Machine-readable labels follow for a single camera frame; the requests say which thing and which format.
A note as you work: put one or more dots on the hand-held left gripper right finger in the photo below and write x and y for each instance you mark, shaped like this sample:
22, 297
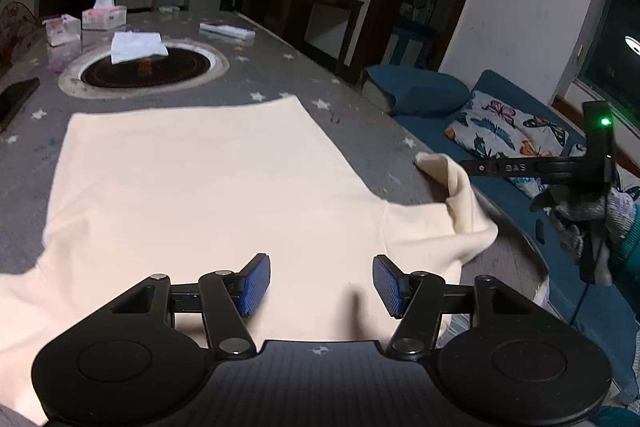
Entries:
387, 284

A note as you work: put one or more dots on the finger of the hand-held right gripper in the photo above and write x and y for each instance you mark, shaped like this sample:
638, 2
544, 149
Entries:
482, 168

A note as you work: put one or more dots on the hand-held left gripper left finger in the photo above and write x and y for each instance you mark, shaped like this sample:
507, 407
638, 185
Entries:
255, 284

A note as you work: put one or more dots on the cream sweatshirt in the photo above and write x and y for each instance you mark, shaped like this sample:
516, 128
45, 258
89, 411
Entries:
200, 182

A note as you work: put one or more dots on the person's right hand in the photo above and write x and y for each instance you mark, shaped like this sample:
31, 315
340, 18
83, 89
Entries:
617, 212

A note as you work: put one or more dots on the butterfly print pillow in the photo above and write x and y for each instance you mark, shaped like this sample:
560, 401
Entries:
505, 127

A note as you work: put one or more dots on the dark window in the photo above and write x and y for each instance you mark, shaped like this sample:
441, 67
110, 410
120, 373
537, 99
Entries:
615, 57

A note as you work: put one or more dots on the blue pillow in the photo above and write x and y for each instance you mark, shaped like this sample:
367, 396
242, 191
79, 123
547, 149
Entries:
425, 94

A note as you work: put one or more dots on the blue cabinet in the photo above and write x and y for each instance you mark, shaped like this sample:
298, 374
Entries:
407, 47

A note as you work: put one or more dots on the round built-in induction cooktop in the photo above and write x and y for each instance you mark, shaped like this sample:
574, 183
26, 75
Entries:
150, 74

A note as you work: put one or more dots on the white paper tissue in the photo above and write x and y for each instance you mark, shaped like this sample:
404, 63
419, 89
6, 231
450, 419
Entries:
137, 47

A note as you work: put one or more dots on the small white packet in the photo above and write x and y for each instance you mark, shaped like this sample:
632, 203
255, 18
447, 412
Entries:
167, 8

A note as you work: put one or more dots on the black smartphone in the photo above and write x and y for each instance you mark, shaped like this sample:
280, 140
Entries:
17, 99

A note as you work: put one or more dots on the white tissue box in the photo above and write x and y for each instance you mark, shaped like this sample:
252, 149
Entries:
102, 18

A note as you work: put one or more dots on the polka dot play tent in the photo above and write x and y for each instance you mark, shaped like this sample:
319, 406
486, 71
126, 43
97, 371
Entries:
17, 24

